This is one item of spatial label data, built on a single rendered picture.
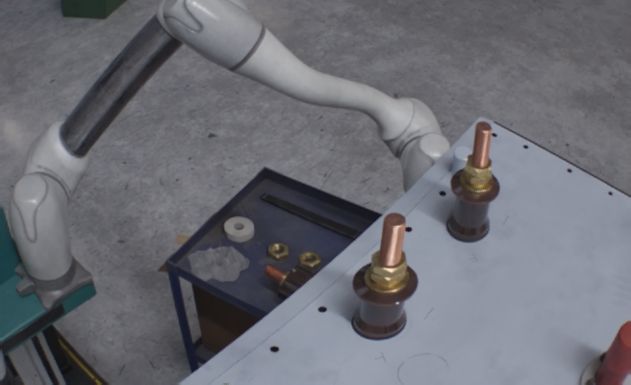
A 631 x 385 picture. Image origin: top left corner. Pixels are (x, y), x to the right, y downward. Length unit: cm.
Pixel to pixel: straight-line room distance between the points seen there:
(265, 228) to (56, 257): 70
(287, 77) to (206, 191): 219
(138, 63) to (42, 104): 286
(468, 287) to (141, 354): 185
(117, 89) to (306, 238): 70
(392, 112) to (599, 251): 62
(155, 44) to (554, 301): 92
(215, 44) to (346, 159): 243
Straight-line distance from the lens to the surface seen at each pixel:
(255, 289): 199
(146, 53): 163
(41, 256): 171
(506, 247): 141
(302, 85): 152
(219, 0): 144
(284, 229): 214
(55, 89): 458
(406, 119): 175
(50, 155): 179
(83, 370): 255
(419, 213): 145
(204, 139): 394
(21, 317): 178
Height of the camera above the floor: 230
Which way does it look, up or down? 38 degrees down
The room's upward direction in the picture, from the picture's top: 1 degrees clockwise
